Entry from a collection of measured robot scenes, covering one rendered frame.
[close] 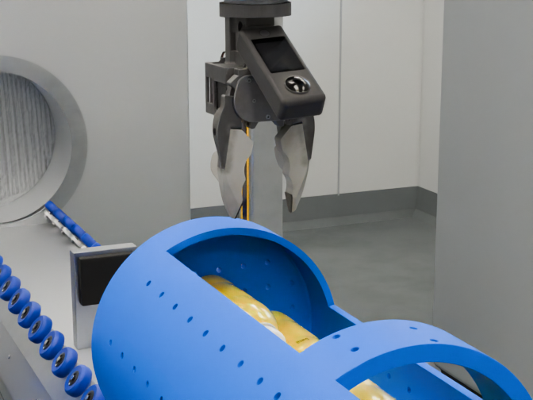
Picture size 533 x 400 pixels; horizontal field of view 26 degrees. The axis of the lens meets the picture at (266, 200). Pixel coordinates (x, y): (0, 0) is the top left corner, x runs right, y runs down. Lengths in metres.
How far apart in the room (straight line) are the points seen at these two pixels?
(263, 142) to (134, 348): 0.85
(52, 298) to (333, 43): 4.23
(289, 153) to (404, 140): 5.27
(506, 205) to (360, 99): 2.78
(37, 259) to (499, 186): 1.72
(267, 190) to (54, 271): 0.47
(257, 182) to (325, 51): 4.15
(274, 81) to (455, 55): 2.70
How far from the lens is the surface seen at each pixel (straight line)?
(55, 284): 2.15
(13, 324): 1.96
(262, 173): 1.99
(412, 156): 6.47
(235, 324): 1.06
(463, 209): 3.77
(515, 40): 3.48
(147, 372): 1.16
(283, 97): 1.06
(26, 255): 2.34
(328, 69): 6.14
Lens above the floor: 1.56
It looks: 13 degrees down
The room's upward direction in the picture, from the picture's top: straight up
